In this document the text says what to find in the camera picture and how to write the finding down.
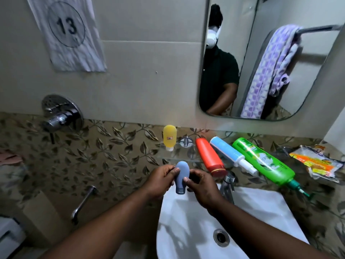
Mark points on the person's left forearm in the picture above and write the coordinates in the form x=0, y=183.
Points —
x=107, y=234

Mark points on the small yellow bottle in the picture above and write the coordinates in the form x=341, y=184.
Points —
x=169, y=136

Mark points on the glass wall shelf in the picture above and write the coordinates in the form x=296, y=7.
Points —
x=186, y=156

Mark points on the blue white spray bottle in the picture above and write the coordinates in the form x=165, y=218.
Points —
x=229, y=152

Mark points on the rounded wall mirror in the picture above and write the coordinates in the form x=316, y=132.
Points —
x=269, y=64

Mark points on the chrome wall spout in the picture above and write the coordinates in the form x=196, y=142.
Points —
x=83, y=202

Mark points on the green pump bottle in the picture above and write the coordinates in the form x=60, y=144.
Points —
x=264, y=161

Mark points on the orange yellow sachet packets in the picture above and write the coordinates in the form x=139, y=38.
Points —
x=315, y=163

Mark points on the person's right forearm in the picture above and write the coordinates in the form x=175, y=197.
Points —
x=256, y=234

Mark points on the chrome basin tap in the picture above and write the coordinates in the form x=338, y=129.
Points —
x=227, y=186

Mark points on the white paper sign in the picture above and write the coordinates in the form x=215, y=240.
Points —
x=67, y=37

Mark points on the red bottle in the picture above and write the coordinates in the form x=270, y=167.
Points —
x=209, y=156

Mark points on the chrome sink drain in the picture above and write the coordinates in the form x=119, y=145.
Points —
x=221, y=237

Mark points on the chrome shower mixer valve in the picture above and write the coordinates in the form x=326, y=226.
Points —
x=60, y=115

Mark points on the person's right hand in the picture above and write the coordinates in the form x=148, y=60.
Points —
x=204, y=188

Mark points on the person's left hand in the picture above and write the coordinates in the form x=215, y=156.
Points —
x=159, y=183

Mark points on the chrome shelf bracket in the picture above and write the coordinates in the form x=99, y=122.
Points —
x=286, y=151
x=186, y=142

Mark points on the small blue-grey bottle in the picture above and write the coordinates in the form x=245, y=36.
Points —
x=182, y=175

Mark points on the white wash basin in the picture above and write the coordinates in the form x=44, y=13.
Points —
x=258, y=213

